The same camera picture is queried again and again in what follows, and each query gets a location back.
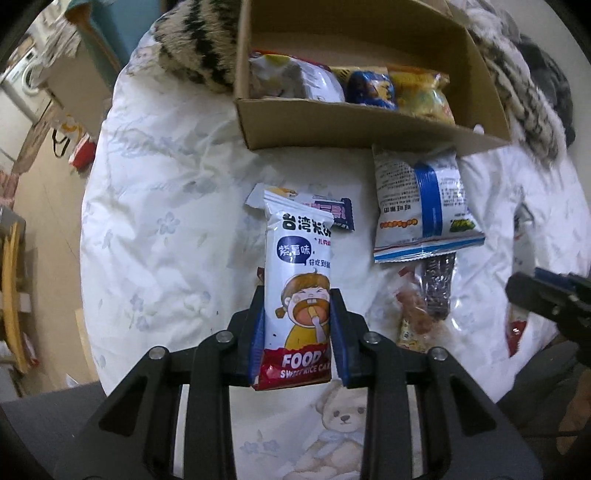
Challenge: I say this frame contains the white red snack bar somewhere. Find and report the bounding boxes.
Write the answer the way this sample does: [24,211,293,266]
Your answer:
[506,204,536,357]

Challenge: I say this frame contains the clear orange candy packet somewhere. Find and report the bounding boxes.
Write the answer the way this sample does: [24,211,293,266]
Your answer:
[394,264,436,353]

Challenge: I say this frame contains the dark braised meat packet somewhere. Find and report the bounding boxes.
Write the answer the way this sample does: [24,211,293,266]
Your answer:
[422,253,456,321]

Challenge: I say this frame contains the blue white chip bag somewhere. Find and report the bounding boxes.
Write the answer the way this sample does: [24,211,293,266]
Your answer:
[373,145,486,263]

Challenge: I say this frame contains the white cartoon rice cake pack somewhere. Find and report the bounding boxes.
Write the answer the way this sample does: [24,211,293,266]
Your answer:
[253,191,334,390]

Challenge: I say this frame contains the purple white wafer bar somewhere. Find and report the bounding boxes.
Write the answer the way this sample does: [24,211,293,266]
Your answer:
[245,183,355,231]

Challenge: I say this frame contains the white floral bed sheet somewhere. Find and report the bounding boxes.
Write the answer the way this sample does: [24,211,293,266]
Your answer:
[81,18,590,479]

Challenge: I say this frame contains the pile of crumpled clothes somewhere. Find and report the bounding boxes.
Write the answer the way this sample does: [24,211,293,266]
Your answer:
[449,1,576,165]

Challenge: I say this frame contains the yellow chip bag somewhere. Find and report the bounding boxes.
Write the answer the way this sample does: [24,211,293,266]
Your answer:
[388,65,456,125]

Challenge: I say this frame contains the brown cardboard box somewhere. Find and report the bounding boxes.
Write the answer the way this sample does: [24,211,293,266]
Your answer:
[235,1,511,156]

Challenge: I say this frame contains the red plastic bag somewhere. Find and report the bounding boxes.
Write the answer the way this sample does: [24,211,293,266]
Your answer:
[68,134,96,172]

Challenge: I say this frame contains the dark blue snack bag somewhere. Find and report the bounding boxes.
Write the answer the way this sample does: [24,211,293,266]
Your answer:
[345,70,398,110]

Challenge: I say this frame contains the white grey snack bag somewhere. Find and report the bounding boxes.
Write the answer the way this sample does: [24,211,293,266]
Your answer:
[249,52,346,103]

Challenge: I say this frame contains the white washing machine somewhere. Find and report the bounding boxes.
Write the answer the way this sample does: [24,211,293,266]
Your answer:
[1,46,52,124]

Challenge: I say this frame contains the cream black fuzzy blanket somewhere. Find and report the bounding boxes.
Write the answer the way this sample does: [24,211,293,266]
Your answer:
[153,0,242,93]

